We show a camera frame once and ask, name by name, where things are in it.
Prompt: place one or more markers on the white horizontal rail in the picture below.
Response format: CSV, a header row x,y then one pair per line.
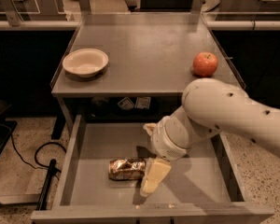
x,y
40,26
244,25

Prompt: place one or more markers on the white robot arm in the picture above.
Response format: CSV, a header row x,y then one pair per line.
x,y
209,107

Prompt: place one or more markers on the white label card left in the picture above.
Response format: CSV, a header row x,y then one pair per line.
x,y
126,104

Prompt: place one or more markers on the white bowl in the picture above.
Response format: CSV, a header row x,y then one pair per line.
x,y
85,62

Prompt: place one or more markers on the red apple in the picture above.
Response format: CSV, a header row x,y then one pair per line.
x,y
205,64

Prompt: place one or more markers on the crushed orange metallic can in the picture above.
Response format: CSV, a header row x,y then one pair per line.
x,y
126,169

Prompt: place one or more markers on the grey open top drawer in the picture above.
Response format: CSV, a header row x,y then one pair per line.
x,y
202,188

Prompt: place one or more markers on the grey counter cabinet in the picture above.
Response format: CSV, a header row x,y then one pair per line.
x,y
150,54

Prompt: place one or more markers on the white label card right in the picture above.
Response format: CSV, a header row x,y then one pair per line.
x,y
143,102

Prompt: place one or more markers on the white horizontal rail left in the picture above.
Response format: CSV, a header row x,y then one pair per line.
x,y
40,26

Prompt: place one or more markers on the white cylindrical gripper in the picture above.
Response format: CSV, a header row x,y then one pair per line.
x,y
163,140

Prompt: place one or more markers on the white label card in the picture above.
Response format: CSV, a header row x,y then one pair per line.
x,y
126,104
143,102

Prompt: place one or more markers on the white horizontal rail right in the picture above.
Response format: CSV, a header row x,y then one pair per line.
x,y
244,25

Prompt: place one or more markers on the black bar on floor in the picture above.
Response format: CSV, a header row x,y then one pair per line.
x,y
42,202

